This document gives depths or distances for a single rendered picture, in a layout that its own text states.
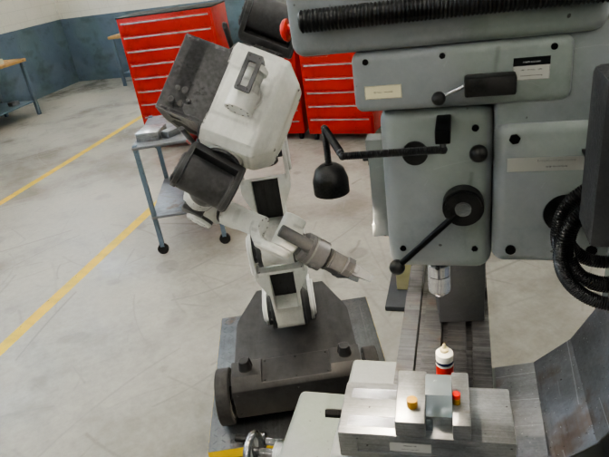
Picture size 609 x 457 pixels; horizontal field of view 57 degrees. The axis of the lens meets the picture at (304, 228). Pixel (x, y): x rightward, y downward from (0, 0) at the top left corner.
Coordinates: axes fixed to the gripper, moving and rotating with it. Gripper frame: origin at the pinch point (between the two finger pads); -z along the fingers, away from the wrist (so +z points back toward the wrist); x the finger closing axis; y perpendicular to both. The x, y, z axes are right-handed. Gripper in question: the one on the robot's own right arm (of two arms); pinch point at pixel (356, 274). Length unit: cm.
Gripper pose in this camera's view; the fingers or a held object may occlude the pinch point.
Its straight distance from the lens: 161.4
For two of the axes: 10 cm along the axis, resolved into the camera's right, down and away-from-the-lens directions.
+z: -8.6, -4.7, -1.9
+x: 2.6, -0.9, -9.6
